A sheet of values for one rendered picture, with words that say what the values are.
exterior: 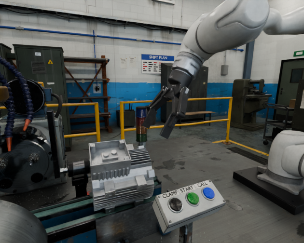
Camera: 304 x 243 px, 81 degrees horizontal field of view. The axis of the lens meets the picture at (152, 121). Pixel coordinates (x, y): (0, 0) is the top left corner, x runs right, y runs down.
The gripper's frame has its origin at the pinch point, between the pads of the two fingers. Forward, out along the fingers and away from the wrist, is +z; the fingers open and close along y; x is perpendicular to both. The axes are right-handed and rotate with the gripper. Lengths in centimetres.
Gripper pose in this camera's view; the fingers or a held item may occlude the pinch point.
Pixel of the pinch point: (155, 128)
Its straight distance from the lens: 59.2
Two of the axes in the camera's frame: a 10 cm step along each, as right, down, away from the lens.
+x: 7.8, 4.1, 4.7
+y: 4.3, 1.9, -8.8
